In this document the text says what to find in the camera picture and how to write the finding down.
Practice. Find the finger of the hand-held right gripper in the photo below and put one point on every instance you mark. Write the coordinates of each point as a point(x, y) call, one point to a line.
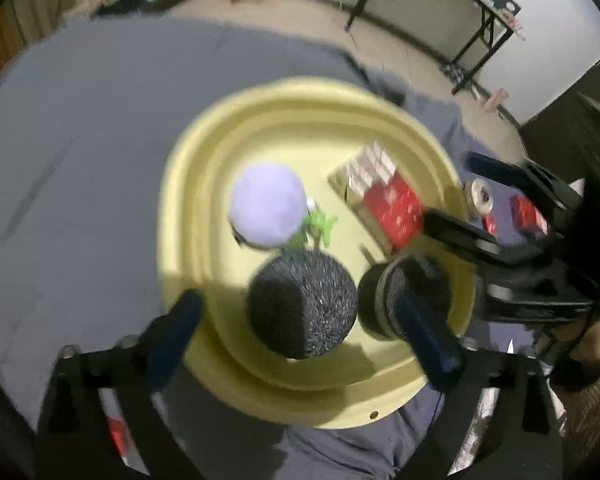
point(460, 235)
point(495, 166)

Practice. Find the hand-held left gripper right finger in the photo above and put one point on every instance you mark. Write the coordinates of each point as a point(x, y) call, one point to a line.
point(425, 340)

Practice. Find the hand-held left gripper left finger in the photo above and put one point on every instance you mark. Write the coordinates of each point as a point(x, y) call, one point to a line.
point(180, 330)

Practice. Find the black foam cylinder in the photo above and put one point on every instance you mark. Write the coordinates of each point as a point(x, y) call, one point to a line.
point(300, 305)
point(380, 300)

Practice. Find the large red cigarette box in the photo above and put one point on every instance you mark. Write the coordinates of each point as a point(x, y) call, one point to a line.
point(395, 210)

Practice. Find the pale yellow plastic basin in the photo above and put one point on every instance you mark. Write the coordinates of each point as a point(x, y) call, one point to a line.
point(205, 185)

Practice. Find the person's right forearm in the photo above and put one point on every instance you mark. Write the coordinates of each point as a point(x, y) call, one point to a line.
point(595, 420)

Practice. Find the person's right hand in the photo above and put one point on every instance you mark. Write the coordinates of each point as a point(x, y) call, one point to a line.
point(595, 345)

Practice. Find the open red cigarette box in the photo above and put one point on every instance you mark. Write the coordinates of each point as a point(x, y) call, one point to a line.
point(527, 215)

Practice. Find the small red packet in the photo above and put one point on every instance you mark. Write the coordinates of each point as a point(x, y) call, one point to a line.
point(500, 97)

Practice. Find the silver foil packet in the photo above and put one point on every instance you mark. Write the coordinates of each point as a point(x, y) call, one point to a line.
point(480, 422)

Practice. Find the small green toy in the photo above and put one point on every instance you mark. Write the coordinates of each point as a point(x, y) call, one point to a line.
point(322, 225)

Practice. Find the purple ball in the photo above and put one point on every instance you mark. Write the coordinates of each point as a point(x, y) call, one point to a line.
point(267, 205)

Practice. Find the black folding table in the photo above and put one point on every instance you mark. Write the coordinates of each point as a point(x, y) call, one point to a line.
point(430, 5)

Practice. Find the wooden wardrobe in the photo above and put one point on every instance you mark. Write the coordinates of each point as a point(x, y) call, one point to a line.
point(30, 20)

